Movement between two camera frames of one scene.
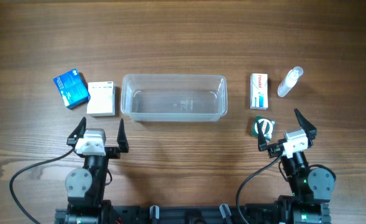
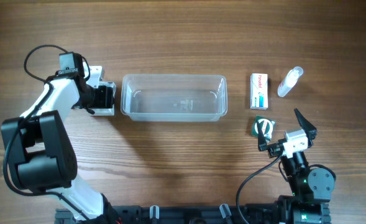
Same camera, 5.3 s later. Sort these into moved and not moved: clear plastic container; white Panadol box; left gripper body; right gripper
Moved: left gripper body
Not moved: right gripper; clear plastic container; white Panadol box
